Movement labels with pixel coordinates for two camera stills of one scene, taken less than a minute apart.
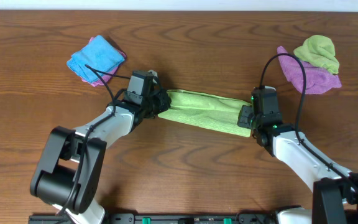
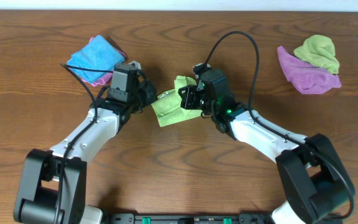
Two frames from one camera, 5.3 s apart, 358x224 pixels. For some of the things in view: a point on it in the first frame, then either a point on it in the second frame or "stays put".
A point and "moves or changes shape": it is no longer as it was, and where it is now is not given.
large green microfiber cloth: x=209 y=111 moves or changes shape
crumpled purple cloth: x=317 y=79 stays put
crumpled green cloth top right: x=319 y=50 stays put
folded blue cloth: x=98 y=53 stays put
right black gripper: x=245 y=111 to x=190 y=91
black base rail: x=166 y=218 stays put
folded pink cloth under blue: x=100 y=81 stays put
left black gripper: x=165 y=105 to x=148 y=87
